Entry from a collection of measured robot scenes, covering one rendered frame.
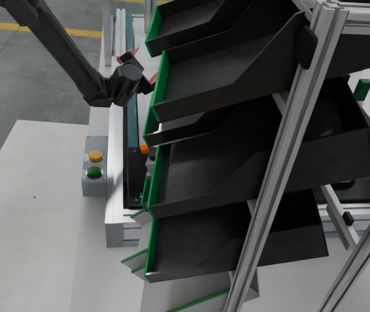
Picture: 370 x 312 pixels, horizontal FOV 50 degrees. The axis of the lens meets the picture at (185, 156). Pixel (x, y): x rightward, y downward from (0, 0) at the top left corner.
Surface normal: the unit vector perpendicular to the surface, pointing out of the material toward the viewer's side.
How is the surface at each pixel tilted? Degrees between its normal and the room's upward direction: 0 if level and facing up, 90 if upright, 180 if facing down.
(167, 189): 25
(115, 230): 90
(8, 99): 0
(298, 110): 90
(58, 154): 0
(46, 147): 0
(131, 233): 90
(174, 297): 45
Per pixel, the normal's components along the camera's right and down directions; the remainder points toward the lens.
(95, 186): 0.11, 0.66
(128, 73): 0.41, -0.49
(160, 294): -0.64, -0.61
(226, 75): -0.34, -0.72
